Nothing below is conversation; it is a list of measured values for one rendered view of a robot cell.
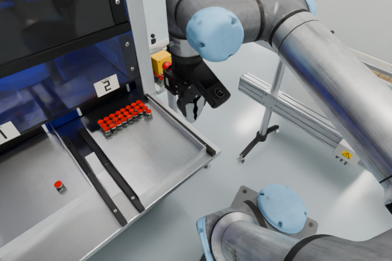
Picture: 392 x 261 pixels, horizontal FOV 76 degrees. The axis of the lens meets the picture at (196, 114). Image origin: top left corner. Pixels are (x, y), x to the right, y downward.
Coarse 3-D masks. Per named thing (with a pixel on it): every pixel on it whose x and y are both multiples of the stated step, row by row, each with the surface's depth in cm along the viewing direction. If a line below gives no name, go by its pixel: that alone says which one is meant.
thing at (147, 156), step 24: (144, 120) 95; (168, 120) 95; (96, 144) 87; (120, 144) 87; (144, 144) 87; (168, 144) 87; (192, 144) 87; (120, 168) 80; (144, 168) 80; (168, 168) 80; (144, 192) 71
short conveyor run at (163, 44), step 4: (152, 36) 119; (152, 40) 121; (164, 40) 121; (168, 40) 123; (152, 44) 118; (156, 44) 119; (160, 44) 121; (164, 44) 125; (152, 48) 119; (156, 48) 123; (164, 48) 116
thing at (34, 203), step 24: (24, 144) 87; (48, 144) 87; (0, 168) 80; (24, 168) 80; (48, 168) 80; (72, 168) 80; (0, 192) 75; (24, 192) 75; (48, 192) 75; (72, 192) 75; (96, 192) 74; (0, 216) 70; (24, 216) 70; (48, 216) 66; (0, 240) 65; (24, 240) 65
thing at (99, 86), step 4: (112, 76) 88; (116, 76) 89; (104, 80) 86; (112, 80) 89; (116, 80) 90; (96, 84) 85; (100, 84) 86; (104, 84) 87; (112, 84) 90; (116, 84) 91; (96, 88) 86; (100, 88) 87; (104, 88) 88; (108, 88) 89; (112, 88) 90; (116, 88) 92; (96, 92) 87; (100, 92) 88; (104, 92) 89; (108, 92) 90; (100, 96) 89
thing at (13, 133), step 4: (4, 124) 71; (8, 124) 72; (12, 124) 73; (0, 128) 71; (4, 128) 72; (8, 128) 73; (12, 128) 74; (4, 132) 73; (8, 132) 73; (12, 132) 74; (16, 132) 75; (0, 136) 72; (8, 136) 74; (12, 136) 75; (16, 136) 76; (0, 140) 73; (4, 140) 74
